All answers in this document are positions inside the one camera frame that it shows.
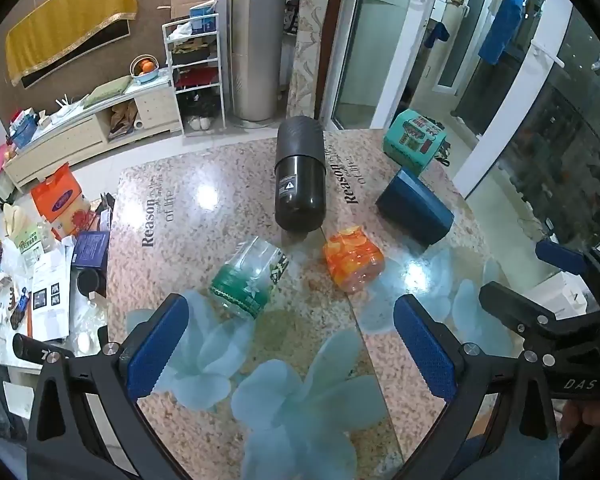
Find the green label clear bottle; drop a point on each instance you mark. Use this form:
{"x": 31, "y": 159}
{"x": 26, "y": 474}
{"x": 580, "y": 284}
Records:
{"x": 247, "y": 277}

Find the small blue carton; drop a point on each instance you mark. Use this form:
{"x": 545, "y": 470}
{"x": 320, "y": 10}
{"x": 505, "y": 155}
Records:
{"x": 203, "y": 16}

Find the white shoes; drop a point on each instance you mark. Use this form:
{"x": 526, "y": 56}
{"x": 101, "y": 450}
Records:
{"x": 200, "y": 123}

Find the white metal shelf rack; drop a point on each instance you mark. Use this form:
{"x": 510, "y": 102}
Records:
{"x": 220, "y": 75}

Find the dark blue box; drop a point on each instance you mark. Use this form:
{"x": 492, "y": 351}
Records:
{"x": 415, "y": 207}

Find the black mug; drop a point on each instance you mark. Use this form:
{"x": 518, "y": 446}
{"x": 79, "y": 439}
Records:
{"x": 87, "y": 281}

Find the cardboard box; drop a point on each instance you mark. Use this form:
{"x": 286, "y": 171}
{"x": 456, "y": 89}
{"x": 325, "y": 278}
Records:
{"x": 182, "y": 2}

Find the person's right hand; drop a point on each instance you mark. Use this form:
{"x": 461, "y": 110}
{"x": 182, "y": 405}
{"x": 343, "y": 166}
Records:
{"x": 582, "y": 417}

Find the dark blue carton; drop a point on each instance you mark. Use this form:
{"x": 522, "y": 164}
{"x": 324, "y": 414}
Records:
{"x": 91, "y": 249}

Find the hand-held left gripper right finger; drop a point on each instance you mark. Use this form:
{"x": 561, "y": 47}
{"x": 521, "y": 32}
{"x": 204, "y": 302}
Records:
{"x": 425, "y": 345}

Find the blue hanging garment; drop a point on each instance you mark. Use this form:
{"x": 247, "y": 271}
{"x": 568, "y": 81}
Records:
{"x": 502, "y": 15}

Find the green white packet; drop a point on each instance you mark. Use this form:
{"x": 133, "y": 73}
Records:
{"x": 30, "y": 246}

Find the fruit basket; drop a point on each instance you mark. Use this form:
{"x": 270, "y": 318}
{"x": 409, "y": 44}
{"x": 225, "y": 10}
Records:
{"x": 144, "y": 72}

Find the white low cabinet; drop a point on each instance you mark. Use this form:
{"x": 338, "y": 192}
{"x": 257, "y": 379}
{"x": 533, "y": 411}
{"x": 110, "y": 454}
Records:
{"x": 70, "y": 142}

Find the black cylindrical cup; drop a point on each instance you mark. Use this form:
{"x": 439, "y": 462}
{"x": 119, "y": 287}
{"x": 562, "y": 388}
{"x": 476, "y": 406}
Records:
{"x": 300, "y": 180}

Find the yellow cloth cover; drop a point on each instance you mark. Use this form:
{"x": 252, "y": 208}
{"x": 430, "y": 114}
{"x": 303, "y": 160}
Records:
{"x": 70, "y": 15}

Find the white printed papers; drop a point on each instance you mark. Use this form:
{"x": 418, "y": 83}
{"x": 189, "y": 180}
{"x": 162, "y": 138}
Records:
{"x": 50, "y": 305}

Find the teal printed box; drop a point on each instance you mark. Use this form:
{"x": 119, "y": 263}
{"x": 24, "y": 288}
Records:
{"x": 414, "y": 137}

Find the orange plastic bottle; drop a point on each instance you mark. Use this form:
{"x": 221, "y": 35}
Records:
{"x": 352, "y": 262}

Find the beige hat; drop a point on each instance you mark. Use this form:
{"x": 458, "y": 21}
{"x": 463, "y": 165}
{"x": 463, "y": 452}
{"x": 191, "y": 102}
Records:
{"x": 16, "y": 220}

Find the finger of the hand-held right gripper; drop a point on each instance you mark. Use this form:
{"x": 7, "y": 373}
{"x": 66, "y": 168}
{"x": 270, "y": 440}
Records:
{"x": 510, "y": 305}
{"x": 560, "y": 256}

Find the green cushion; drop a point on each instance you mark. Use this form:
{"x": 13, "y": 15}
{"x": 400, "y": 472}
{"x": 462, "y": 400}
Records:
{"x": 107, "y": 91}

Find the silver standing air conditioner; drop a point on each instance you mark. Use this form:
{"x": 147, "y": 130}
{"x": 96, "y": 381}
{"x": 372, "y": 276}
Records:
{"x": 257, "y": 40}

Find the orange packaged bag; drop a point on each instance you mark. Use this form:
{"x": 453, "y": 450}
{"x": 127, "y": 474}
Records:
{"x": 60, "y": 200}

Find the black television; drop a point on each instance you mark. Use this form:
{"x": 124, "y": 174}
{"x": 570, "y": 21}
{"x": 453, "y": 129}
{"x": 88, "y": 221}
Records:
{"x": 96, "y": 41}

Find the dark blue hanging cloth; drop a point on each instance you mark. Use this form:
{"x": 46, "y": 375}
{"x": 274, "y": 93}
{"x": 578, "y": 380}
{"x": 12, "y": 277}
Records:
{"x": 437, "y": 34}

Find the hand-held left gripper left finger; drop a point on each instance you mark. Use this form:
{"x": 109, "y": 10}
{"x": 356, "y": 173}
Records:
{"x": 157, "y": 345}

